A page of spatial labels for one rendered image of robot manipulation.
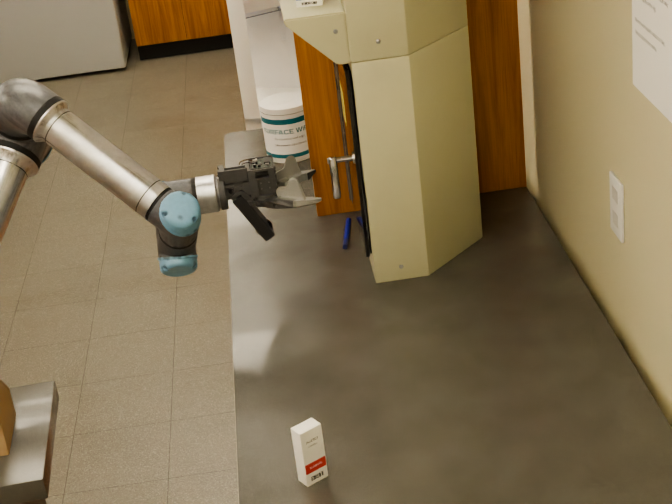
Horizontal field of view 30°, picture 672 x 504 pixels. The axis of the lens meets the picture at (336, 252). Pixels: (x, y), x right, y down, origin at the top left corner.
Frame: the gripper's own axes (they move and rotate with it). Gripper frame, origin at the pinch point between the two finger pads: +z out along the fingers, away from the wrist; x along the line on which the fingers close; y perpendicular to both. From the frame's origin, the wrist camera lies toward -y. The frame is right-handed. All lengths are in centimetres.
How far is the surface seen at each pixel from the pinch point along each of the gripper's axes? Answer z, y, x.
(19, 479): -58, -20, -56
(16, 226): -124, -114, 275
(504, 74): 45, 7, 32
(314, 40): 2.4, 31.9, -5.4
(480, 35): 40, 17, 32
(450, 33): 29.5, 26.5, 4.9
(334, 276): 0.6, -20.5, 0.4
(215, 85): -36, -115, 432
